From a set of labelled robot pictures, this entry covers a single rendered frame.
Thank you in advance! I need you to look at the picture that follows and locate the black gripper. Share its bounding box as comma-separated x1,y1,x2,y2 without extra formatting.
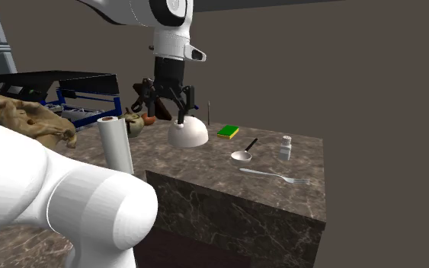
130,56,197,126

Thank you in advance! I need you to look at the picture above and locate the dark brown wooden block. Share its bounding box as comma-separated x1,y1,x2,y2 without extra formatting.
132,81,173,122

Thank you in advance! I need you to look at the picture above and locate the white dome-shaped vessel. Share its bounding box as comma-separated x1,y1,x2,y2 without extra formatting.
167,115,210,149

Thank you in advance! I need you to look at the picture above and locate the olive green teapot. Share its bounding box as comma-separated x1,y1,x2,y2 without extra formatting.
117,107,146,139

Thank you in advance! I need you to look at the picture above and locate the green and yellow sponge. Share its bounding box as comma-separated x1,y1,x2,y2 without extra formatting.
216,124,240,140

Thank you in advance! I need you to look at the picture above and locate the white paper towel roll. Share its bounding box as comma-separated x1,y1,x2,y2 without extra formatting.
97,115,135,176

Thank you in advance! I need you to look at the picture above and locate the black appliance with dials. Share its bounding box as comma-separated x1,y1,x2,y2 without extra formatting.
0,69,120,104

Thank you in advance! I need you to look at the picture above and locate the silver fork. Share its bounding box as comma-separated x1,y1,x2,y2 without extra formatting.
239,167,311,185

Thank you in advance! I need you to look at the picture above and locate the white salt shaker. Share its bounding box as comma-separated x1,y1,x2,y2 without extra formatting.
277,135,293,161

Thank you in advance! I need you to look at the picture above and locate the brown rough sculpted figure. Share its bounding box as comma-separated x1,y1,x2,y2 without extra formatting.
0,85,78,150

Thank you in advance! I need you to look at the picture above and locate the blue frame rack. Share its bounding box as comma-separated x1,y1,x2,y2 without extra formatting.
42,86,123,129

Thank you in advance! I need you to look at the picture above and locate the small white pan black handle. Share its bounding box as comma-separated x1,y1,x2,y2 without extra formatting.
230,137,259,164

